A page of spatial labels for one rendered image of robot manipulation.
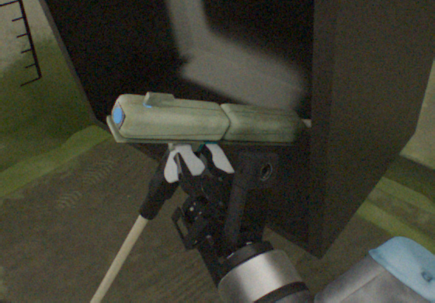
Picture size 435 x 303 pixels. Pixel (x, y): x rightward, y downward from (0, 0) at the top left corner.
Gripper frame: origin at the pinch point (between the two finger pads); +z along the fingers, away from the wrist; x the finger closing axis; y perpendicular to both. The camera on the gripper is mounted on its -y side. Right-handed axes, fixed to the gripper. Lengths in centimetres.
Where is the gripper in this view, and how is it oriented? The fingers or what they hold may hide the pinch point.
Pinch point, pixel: (188, 132)
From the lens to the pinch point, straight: 64.3
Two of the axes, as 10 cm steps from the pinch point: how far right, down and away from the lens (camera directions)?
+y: -4.5, 6.8, 5.8
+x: 7.8, -0.2, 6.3
